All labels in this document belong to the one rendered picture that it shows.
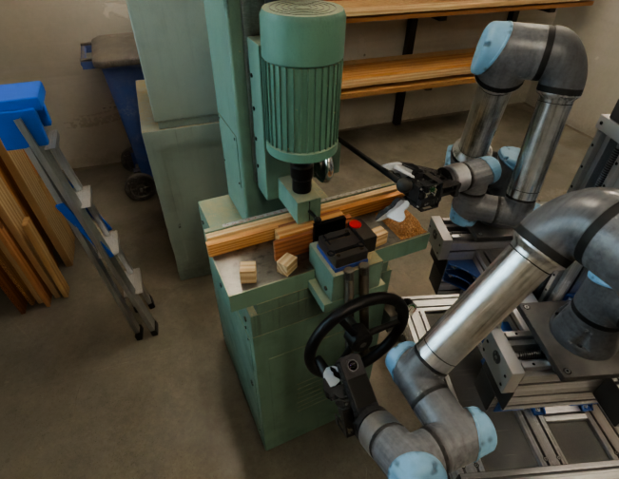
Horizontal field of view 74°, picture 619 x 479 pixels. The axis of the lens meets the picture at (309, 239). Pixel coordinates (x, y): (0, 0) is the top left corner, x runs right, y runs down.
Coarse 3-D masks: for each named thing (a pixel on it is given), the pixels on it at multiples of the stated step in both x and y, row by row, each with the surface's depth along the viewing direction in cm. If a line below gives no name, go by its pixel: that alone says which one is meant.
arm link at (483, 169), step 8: (472, 160) 107; (480, 160) 106; (488, 160) 107; (496, 160) 107; (472, 168) 104; (480, 168) 105; (488, 168) 105; (496, 168) 106; (472, 176) 103; (480, 176) 105; (488, 176) 106; (496, 176) 107; (472, 184) 105; (480, 184) 106; (488, 184) 108; (464, 192) 109; (472, 192) 108; (480, 192) 108
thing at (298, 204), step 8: (288, 176) 116; (280, 184) 114; (288, 184) 113; (280, 192) 116; (288, 192) 110; (312, 192) 110; (280, 200) 118; (288, 200) 112; (296, 200) 107; (304, 200) 107; (312, 200) 108; (320, 200) 109; (288, 208) 114; (296, 208) 108; (304, 208) 108; (312, 208) 109; (296, 216) 110; (304, 216) 110
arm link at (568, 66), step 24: (552, 48) 88; (576, 48) 88; (552, 72) 91; (576, 72) 90; (552, 96) 94; (576, 96) 93; (552, 120) 96; (528, 144) 101; (552, 144) 99; (528, 168) 103; (528, 192) 105; (504, 216) 110
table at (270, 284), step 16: (368, 224) 121; (384, 224) 122; (272, 240) 115; (400, 240) 116; (416, 240) 118; (224, 256) 110; (240, 256) 110; (256, 256) 110; (272, 256) 110; (304, 256) 111; (384, 256) 116; (400, 256) 119; (224, 272) 105; (272, 272) 106; (304, 272) 106; (224, 288) 101; (240, 288) 101; (256, 288) 102; (272, 288) 104; (288, 288) 107; (304, 288) 110; (320, 288) 106; (384, 288) 109; (240, 304) 102; (256, 304) 105; (320, 304) 103; (336, 304) 103
